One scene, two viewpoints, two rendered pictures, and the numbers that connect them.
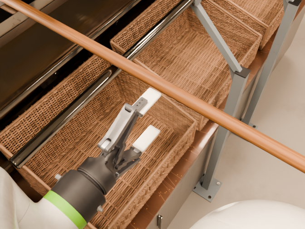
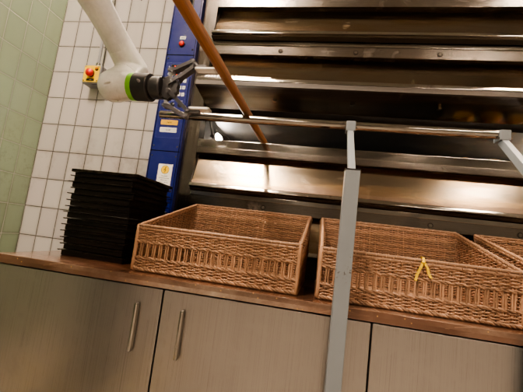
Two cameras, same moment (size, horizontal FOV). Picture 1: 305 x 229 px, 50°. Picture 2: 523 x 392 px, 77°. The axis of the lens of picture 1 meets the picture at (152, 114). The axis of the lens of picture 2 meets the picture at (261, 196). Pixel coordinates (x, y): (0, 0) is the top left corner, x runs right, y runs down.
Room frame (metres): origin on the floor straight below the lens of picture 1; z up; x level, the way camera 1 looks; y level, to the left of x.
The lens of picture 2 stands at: (0.18, -1.01, 0.74)
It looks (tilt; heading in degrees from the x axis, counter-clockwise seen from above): 7 degrees up; 65
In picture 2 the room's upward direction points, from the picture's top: 7 degrees clockwise
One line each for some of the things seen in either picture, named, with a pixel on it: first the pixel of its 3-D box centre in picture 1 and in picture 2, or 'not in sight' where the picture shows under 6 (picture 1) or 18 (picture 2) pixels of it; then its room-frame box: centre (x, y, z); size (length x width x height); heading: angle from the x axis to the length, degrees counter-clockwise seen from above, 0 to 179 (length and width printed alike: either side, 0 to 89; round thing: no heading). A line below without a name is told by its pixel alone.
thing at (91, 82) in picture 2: not in sight; (95, 76); (0.03, 0.89, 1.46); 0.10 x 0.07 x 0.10; 145
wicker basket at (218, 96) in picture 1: (189, 50); (398, 259); (1.13, -0.17, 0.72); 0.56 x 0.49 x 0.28; 145
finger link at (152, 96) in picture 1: (145, 102); (205, 70); (0.41, 0.01, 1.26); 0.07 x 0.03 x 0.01; 144
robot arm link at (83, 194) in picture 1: (77, 193); (145, 88); (0.24, 0.14, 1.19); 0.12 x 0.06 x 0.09; 54
